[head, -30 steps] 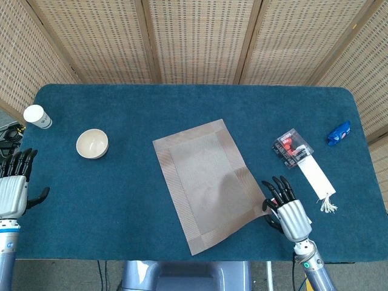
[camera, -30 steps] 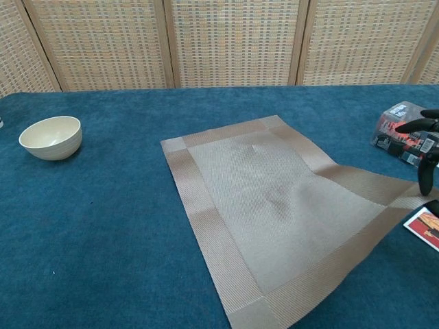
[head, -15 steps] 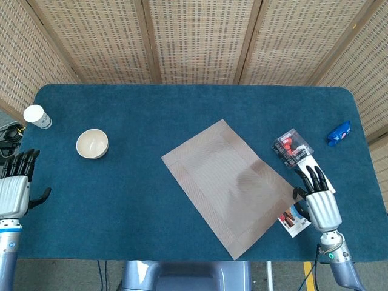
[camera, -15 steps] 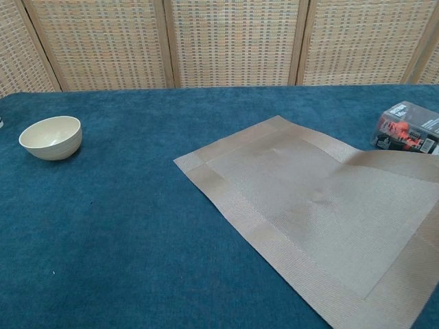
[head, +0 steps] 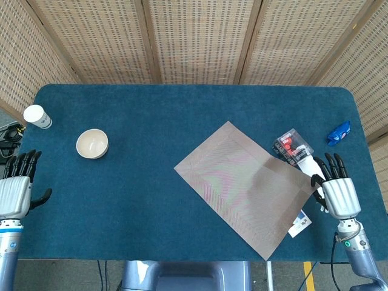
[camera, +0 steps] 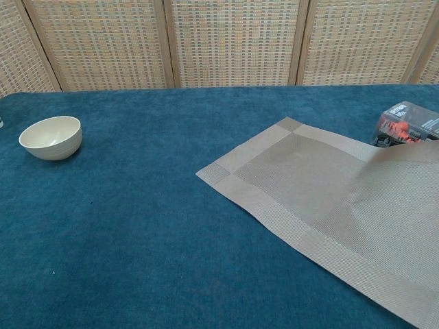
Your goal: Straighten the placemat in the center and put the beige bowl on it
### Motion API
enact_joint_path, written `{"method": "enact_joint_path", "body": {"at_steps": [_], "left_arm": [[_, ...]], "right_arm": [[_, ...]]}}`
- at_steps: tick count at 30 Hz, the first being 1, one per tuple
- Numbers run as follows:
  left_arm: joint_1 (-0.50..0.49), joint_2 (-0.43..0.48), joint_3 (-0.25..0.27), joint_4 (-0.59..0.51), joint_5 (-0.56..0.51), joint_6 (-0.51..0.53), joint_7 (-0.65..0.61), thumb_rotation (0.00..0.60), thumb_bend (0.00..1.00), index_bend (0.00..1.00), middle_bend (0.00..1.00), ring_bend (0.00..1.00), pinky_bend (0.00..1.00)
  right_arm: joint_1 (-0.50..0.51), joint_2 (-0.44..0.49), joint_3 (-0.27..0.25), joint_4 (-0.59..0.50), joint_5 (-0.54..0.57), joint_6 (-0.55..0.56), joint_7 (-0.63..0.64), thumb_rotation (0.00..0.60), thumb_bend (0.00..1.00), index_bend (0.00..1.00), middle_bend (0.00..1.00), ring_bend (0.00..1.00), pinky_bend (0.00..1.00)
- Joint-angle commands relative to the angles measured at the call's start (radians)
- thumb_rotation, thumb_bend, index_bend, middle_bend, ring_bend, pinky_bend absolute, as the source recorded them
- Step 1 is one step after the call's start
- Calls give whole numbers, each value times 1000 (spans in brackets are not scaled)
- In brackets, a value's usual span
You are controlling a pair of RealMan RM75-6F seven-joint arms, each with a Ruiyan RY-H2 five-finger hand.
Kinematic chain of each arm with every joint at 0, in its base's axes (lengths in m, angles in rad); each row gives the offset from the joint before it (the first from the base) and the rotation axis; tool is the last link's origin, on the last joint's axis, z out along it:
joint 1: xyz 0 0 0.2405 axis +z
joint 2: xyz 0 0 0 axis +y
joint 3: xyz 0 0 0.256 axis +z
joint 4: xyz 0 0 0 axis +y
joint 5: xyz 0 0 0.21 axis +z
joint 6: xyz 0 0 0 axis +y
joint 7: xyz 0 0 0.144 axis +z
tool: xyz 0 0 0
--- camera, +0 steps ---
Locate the clear box red black print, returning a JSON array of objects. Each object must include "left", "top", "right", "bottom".
[{"left": 370, "top": 100, "right": 439, "bottom": 149}]

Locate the woven bamboo folding screen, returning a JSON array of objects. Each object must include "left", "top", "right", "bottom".
[{"left": 0, "top": 0, "right": 439, "bottom": 99}]

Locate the cream bowl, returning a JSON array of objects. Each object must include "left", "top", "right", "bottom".
[{"left": 18, "top": 115, "right": 84, "bottom": 161}]

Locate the gray woven placemat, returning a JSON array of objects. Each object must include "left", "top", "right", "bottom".
[{"left": 195, "top": 116, "right": 439, "bottom": 329}]

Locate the blue table cover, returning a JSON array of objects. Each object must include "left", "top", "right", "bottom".
[{"left": 0, "top": 83, "right": 439, "bottom": 329}]

